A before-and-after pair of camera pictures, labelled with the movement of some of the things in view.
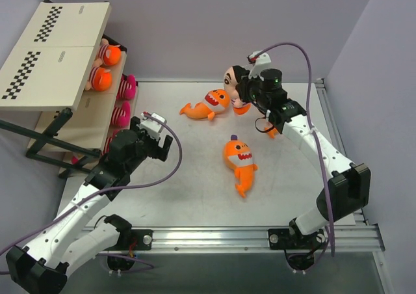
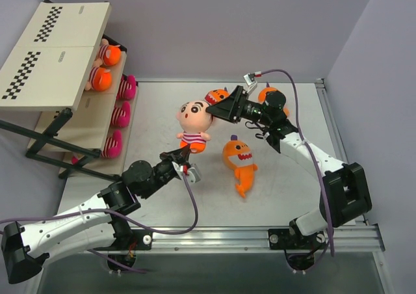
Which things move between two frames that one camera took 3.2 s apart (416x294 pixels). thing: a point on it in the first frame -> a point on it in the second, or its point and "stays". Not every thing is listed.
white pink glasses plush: [121, 115] stays
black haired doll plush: [233, 75] -> [194, 120]
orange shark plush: [238, 155] stays
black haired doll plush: [100, 79] stays
